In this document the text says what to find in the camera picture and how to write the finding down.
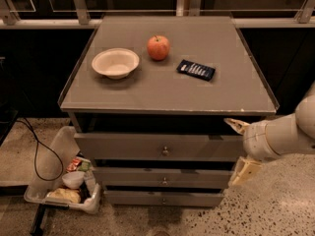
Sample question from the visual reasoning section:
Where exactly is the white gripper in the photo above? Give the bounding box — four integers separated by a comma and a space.
223, 118, 281, 187

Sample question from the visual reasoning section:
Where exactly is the grey top drawer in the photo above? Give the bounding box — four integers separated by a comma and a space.
75, 133, 245, 162

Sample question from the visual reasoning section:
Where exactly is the grey drawer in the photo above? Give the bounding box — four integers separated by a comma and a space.
94, 167, 232, 189
104, 191, 223, 207
75, 133, 245, 162

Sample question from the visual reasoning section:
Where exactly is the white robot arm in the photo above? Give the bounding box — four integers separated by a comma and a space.
223, 83, 315, 186

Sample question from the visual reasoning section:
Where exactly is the grey bottom drawer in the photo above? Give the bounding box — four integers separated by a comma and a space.
104, 191, 223, 207

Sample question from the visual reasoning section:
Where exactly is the grey drawer cabinet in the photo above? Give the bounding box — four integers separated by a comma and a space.
59, 17, 279, 194

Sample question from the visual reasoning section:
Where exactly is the grey middle drawer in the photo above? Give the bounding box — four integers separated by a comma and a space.
94, 167, 232, 189

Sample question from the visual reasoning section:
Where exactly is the dark blue snack packet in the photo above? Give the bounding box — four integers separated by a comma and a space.
176, 60, 216, 82

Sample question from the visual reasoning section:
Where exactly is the red apple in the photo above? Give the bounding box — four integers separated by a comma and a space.
147, 35, 170, 61

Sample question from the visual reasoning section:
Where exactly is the white paper bowl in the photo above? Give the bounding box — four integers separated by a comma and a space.
92, 48, 140, 80

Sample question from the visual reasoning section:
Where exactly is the red green snack packet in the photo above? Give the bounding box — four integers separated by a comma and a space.
66, 157, 92, 172

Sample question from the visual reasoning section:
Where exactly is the small white cup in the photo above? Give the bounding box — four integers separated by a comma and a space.
62, 171, 85, 189

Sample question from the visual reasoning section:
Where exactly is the yellow chip bag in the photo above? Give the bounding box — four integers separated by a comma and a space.
47, 188, 81, 204

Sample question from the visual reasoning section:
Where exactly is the metal railing frame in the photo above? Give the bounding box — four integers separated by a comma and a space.
0, 0, 315, 29

